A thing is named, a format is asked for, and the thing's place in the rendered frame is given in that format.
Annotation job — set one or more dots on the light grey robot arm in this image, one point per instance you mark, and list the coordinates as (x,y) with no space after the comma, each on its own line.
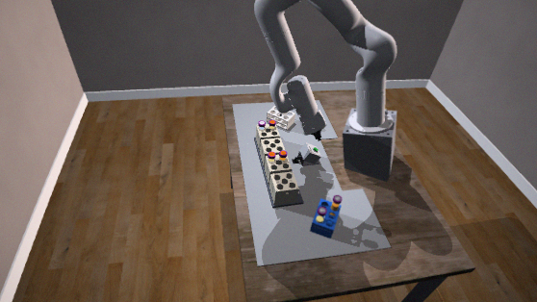
(377,48)

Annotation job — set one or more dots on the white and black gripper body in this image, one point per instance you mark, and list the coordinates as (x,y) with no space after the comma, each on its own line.
(312,123)

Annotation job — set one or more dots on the blue tube rack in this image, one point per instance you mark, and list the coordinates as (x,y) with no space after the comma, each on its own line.
(322,228)

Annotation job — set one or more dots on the white tube rack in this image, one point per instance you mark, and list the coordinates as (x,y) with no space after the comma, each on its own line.
(281,122)

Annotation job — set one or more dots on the grey bench mat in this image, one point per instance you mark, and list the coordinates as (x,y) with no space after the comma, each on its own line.
(282,235)

